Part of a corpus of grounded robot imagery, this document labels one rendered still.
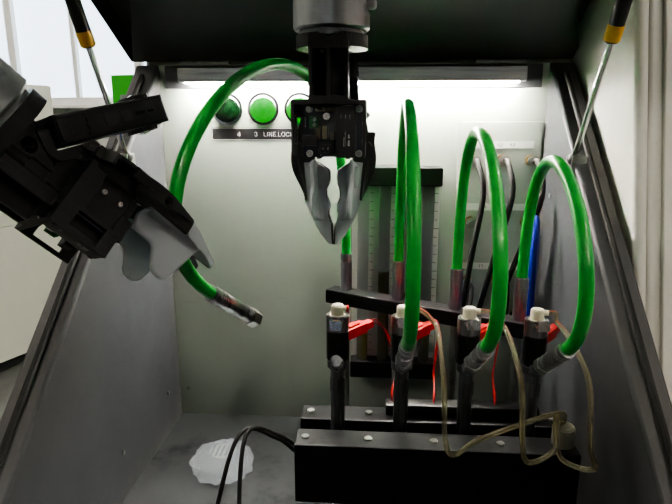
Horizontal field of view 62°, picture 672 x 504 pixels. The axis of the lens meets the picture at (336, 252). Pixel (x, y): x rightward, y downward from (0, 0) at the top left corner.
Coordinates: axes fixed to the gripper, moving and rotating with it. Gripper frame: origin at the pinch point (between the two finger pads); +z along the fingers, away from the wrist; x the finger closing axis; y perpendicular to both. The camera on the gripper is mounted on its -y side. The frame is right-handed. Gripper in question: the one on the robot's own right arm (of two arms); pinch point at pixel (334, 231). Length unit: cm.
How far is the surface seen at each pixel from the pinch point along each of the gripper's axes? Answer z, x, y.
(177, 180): -6.5, -13.8, 9.8
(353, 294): 14.3, 1.3, -22.5
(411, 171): -7.2, 7.9, 6.9
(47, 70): -54, -283, -434
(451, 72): -19.0, 15.7, -29.7
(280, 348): 27.9, -12.1, -32.8
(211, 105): -13.3, -11.7, 4.9
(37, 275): 75, -189, -239
